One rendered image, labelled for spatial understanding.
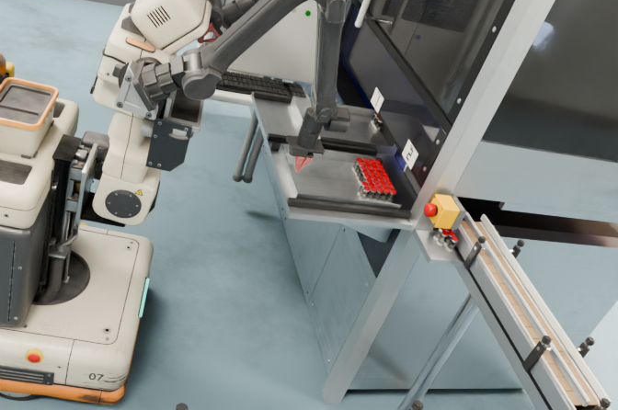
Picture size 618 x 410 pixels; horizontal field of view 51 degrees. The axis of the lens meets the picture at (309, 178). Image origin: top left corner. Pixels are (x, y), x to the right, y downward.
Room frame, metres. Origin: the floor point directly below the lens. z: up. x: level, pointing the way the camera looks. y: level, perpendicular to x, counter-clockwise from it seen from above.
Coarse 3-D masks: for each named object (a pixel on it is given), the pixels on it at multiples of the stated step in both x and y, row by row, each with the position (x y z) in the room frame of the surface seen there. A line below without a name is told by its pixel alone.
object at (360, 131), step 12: (300, 108) 2.12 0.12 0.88; (348, 108) 2.22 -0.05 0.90; (360, 108) 2.24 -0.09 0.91; (300, 120) 2.00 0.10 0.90; (360, 120) 2.21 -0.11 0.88; (324, 132) 2.01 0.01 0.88; (336, 132) 2.04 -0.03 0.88; (348, 132) 2.07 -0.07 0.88; (360, 132) 2.11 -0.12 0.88; (372, 132) 2.15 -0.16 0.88; (360, 144) 1.98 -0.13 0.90; (372, 144) 2.00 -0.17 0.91; (384, 144) 2.09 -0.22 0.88
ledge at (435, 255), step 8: (416, 232) 1.62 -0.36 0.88; (424, 232) 1.64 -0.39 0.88; (432, 232) 1.65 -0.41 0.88; (416, 240) 1.61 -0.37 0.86; (424, 240) 1.59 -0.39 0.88; (432, 240) 1.61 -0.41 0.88; (424, 248) 1.56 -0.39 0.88; (432, 248) 1.57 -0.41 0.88; (440, 248) 1.58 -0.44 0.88; (432, 256) 1.53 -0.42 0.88; (440, 256) 1.54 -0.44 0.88; (448, 256) 1.56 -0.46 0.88; (456, 256) 1.57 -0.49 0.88; (432, 264) 1.52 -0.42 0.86; (440, 264) 1.53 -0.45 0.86; (448, 264) 1.54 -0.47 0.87; (456, 264) 1.55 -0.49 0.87
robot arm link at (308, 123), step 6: (306, 108) 1.59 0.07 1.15; (306, 114) 1.57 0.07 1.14; (312, 114) 1.57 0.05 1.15; (306, 120) 1.57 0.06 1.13; (312, 120) 1.56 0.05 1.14; (306, 126) 1.57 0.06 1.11; (312, 126) 1.56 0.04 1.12; (318, 126) 1.57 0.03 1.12; (324, 126) 1.60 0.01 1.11; (312, 132) 1.58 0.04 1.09
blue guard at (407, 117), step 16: (352, 16) 2.55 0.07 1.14; (352, 32) 2.50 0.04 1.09; (368, 32) 2.37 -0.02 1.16; (352, 48) 2.45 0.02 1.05; (368, 48) 2.33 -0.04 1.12; (384, 48) 2.21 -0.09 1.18; (352, 64) 2.40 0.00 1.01; (368, 64) 2.28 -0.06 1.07; (384, 64) 2.17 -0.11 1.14; (368, 80) 2.24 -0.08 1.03; (384, 80) 2.13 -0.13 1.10; (400, 80) 2.03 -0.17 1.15; (384, 96) 2.09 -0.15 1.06; (400, 96) 2.00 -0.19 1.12; (416, 96) 1.92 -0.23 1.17; (384, 112) 2.05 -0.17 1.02; (400, 112) 1.96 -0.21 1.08; (416, 112) 1.88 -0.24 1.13; (400, 128) 1.92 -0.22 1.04; (416, 128) 1.84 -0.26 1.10; (432, 128) 1.77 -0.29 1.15; (400, 144) 1.88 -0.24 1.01; (416, 144) 1.81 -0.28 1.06; (416, 160) 1.77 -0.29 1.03
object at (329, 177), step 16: (288, 144) 1.78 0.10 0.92; (288, 160) 1.75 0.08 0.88; (320, 160) 1.82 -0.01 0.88; (336, 160) 1.85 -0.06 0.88; (352, 160) 1.88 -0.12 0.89; (288, 176) 1.64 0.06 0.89; (304, 176) 1.69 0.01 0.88; (320, 176) 1.73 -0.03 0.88; (336, 176) 1.76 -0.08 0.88; (352, 176) 1.80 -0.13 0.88; (304, 192) 1.61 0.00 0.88; (320, 192) 1.64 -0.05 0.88; (336, 192) 1.67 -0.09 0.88; (352, 192) 1.70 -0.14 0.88
